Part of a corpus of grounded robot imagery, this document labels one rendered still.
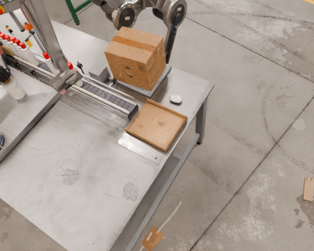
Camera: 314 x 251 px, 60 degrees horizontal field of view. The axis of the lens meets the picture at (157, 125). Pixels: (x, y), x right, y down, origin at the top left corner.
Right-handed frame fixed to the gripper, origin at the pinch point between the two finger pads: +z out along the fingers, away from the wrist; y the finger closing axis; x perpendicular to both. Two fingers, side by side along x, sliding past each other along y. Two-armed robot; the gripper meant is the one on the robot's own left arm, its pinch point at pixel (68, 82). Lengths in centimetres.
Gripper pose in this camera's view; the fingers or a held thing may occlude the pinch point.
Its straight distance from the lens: 160.0
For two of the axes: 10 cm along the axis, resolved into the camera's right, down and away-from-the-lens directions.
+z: -3.7, 0.3, 9.3
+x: 6.4, 7.3, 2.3
